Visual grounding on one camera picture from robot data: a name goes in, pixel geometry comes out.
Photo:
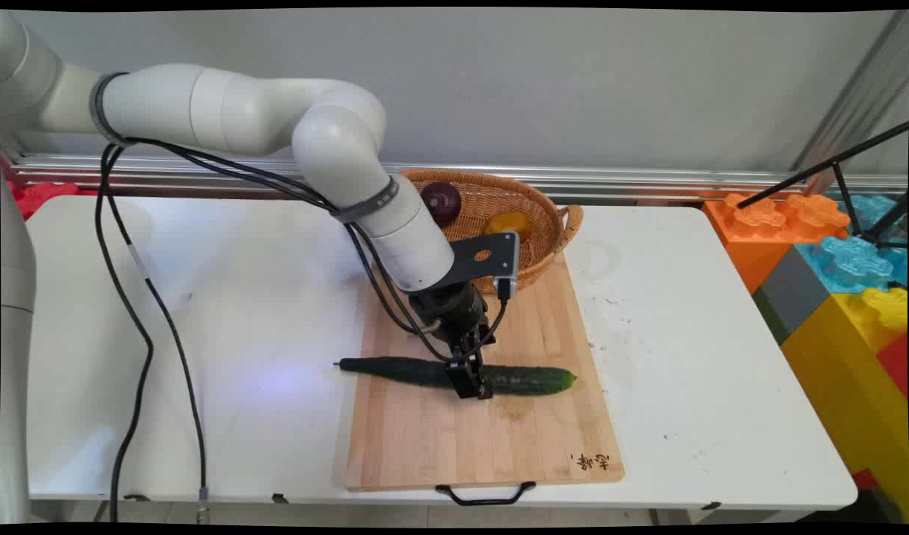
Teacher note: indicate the red giant toy block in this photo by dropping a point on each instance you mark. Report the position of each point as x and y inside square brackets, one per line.
[894, 364]

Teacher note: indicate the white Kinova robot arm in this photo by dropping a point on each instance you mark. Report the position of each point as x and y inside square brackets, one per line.
[261, 111]

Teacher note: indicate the red studded toy block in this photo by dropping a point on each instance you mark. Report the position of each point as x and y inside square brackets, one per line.
[41, 195]

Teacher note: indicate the yellow giant toy block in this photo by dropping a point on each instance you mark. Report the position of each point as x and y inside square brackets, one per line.
[840, 386]

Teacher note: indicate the woven wicker basket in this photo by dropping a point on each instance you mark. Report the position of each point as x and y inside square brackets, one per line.
[499, 197]

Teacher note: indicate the horizontal aluminium rail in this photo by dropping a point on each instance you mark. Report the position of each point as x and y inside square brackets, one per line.
[647, 182]

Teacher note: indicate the grey giant toy block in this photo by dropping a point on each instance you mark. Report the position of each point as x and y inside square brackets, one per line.
[792, 293]

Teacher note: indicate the orange giant toy block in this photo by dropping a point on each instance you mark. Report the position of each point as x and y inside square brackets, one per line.
[751, 238]

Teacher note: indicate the orange bell pepper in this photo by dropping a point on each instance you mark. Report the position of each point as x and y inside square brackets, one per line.
[510, 223]

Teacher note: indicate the black tripod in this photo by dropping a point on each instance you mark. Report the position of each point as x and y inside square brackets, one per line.
[844, 186]

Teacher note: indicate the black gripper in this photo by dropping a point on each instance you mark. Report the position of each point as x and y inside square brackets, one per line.
[450, 308]

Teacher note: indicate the blue giant toy block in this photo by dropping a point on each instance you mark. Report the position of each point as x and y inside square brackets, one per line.
[848, 260]

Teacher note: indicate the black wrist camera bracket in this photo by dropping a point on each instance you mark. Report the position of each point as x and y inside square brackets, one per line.
[491, 256]

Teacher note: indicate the slanted aluminium profile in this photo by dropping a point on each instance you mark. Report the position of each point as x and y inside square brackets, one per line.
[855, 96]

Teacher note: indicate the long dark green cucumber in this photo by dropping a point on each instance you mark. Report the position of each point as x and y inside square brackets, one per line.
[528, 379]

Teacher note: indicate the dark red onion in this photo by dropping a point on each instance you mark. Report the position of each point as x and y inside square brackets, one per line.
[443, 202]

